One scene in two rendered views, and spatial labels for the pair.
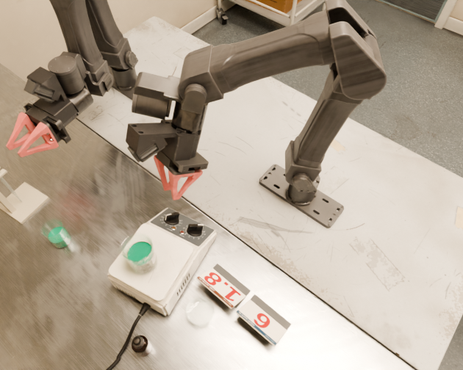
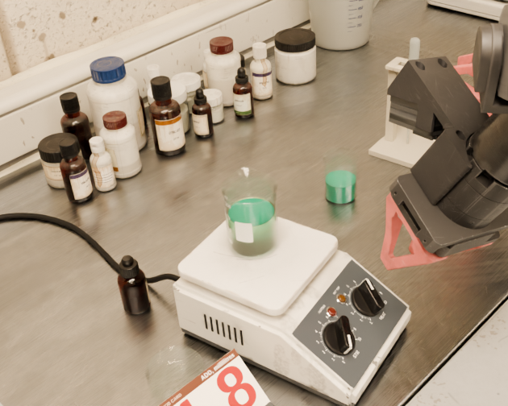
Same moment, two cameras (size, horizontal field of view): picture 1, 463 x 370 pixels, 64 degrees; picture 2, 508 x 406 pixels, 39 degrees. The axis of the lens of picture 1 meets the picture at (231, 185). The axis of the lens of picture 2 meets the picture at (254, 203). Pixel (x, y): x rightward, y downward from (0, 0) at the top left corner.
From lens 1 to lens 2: 0.56 m
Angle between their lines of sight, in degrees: 66
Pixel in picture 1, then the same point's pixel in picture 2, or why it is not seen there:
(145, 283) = (212, 248)
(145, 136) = (414, 73)
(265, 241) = not seen: outside the picture
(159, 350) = (127, 324)
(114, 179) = not seen: hidden behind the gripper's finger
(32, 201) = (410, 153)
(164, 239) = (299, 267)
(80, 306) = not seen: hidden behind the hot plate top
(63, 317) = (209, 215)
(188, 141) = (450, 161)
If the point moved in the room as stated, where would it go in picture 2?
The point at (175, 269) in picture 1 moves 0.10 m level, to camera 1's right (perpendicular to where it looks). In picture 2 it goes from (232, 284) to (214, 368)
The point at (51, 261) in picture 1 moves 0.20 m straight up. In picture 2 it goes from (301, 191) to (297, 47)
